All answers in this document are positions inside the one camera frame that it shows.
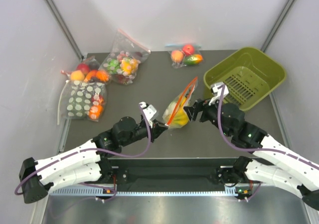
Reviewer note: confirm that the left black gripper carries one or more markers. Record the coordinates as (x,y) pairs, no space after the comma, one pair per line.
(158,128)

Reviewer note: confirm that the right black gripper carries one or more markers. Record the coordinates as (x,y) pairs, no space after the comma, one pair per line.
(199,105)

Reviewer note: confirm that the yellow fake banana bunch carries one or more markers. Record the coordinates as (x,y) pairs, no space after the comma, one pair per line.
(180,119)

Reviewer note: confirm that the red-zip bag with food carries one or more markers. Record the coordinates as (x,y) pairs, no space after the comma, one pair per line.
(187,93)

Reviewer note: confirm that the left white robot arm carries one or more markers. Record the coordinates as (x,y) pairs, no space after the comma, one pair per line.
(87,163)

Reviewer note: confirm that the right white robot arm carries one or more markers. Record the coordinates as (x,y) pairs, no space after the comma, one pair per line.
(289,171)

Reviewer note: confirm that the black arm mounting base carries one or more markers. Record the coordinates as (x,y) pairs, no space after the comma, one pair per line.
(170,174)

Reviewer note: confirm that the fake green red mango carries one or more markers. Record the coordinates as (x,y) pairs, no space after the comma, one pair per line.
(194,59)

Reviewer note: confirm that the blue-zip bag with fruit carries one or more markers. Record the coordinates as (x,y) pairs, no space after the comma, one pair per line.
(172,47)

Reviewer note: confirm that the fake peach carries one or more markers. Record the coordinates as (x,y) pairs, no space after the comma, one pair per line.
(177,56)

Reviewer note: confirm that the fake red apple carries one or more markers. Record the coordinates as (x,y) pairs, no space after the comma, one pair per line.
(188,49)

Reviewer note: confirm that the pink-zip dotted bag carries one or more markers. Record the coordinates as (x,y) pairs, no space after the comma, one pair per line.
(122,63)

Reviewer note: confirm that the white-dotted bag with fruit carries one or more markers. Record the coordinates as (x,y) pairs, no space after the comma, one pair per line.
(82,100)

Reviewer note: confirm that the left clear fruit bag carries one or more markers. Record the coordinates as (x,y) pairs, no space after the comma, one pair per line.
(88,71)

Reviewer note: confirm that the olive green plastic basket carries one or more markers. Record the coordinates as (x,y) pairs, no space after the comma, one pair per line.
(249,74)

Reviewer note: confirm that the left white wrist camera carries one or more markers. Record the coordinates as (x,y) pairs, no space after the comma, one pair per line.
(150,113)

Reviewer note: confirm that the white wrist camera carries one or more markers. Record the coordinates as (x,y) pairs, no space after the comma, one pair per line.
(150,113)
(219,90)

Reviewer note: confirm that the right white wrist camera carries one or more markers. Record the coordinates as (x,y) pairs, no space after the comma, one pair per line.
(219,90)

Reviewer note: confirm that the grey slotted cable duct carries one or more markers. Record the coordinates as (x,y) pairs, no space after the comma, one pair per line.
(85,191)

